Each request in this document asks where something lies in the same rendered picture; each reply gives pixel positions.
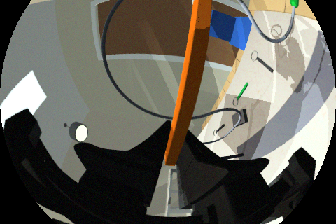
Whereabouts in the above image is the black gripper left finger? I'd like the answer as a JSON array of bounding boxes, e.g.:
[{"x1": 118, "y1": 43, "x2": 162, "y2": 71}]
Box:
[{"x1": 73, "y1": 121, "x2": 172, "y2": 207}]

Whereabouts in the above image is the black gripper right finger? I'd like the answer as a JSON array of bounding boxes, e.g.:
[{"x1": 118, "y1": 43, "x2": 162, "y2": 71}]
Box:
[{"x1": 176, "y1": 129, "x2": 270, "y2": 209}]

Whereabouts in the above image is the orange handle with grey loop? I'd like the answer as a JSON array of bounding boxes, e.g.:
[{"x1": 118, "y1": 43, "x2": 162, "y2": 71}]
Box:
[{"x1": 165, "y1": 0, "x2": 213, "y2": 166}]

